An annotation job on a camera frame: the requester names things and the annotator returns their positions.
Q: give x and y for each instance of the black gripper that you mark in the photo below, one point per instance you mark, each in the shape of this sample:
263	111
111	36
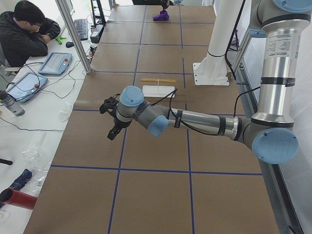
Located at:
165	3
117	124

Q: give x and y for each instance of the purple towel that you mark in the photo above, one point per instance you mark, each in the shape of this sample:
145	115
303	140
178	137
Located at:
162	16

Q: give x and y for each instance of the wooden towel rack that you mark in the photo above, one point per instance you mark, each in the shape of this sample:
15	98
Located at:
162	87

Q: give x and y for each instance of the black box device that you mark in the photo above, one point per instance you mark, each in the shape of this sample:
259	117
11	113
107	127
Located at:
96	33

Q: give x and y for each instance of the clear plastic wrap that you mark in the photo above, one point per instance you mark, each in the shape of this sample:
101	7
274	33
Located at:
37	163

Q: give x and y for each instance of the black keyboard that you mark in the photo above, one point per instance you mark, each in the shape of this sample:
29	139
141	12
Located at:
81	26

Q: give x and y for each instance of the far blue teach pendant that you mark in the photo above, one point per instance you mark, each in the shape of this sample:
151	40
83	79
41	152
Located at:
55	64

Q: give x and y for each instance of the blue teach pendant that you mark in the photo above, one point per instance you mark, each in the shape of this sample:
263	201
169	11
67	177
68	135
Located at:
26	87
55	64

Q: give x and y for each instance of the black computer mouse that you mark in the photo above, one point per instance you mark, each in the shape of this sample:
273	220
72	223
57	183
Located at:
69	44

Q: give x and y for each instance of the near blue teach pendant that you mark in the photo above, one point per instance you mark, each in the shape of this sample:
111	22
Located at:
26	87

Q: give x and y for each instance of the green toy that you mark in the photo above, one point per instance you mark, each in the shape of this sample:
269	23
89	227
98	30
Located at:
59	39

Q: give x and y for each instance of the grey water bottle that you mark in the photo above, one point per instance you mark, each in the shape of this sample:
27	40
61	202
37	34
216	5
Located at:
11	104

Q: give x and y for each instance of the red cylinder tube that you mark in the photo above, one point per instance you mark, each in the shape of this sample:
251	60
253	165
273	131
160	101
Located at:
17	198

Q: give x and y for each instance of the person in black jacket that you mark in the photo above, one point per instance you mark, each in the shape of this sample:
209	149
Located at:
25	33

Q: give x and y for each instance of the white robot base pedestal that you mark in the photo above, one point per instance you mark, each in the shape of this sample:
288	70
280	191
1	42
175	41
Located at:
212	70

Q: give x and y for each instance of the aluminium frame post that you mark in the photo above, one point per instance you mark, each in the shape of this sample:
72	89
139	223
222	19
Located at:
65	13

